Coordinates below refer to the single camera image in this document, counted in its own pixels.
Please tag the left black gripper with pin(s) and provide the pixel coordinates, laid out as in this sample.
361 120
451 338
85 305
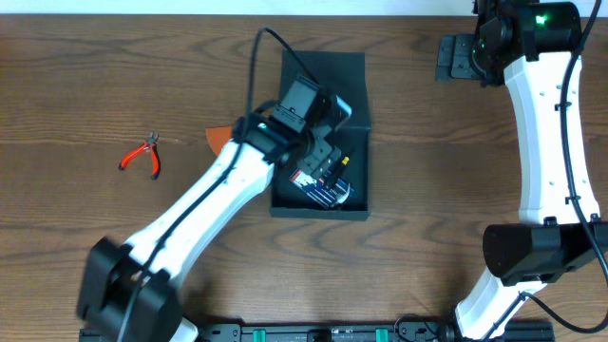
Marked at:
321 155

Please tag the black yellow screwdriver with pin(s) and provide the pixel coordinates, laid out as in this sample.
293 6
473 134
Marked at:
331 180

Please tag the precision screwdriver set case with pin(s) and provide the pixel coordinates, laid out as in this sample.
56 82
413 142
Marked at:
314 189

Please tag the orange scraper wooden handle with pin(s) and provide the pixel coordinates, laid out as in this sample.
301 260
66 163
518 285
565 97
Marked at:
218 136

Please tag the red handled pliers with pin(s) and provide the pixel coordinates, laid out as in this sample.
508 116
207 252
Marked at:
148 146

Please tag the black handled claw hammer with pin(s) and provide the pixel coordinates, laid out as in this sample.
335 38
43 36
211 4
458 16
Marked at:
341 195

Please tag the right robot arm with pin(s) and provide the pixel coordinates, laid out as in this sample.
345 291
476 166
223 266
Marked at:
534 50

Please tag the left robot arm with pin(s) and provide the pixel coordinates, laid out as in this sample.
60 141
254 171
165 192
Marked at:
130 291

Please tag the dark green open box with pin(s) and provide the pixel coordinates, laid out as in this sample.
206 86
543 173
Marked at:
344 74

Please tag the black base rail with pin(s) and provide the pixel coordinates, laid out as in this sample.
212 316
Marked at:
416 330

